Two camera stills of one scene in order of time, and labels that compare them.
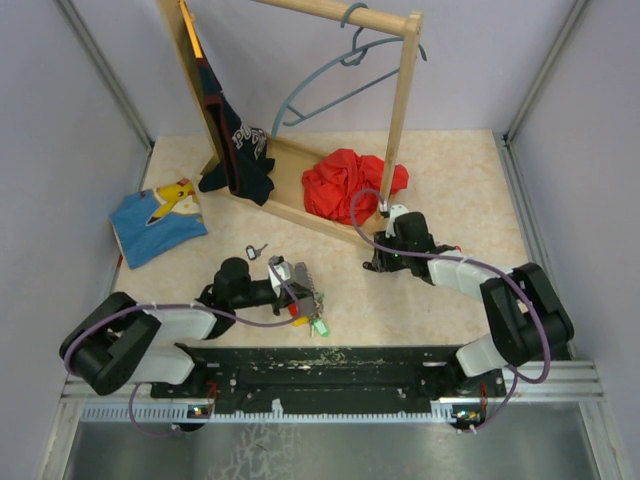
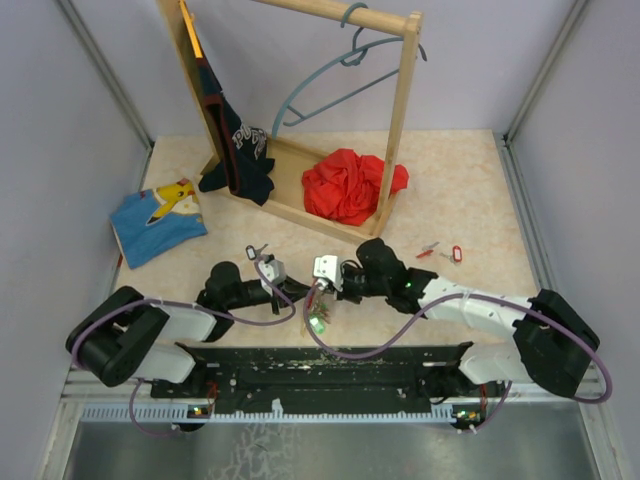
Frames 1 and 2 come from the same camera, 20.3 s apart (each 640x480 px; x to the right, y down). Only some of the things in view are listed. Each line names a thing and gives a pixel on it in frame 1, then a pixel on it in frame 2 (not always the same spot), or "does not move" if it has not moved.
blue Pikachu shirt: [153, 221] does not move
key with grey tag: [252, 253] does not move
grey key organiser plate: [309, 301] -> [319, 312]
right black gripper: [382, 262] -> [345, 294]
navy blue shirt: [246, 165] does not move
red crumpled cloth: [346, 185] does not move
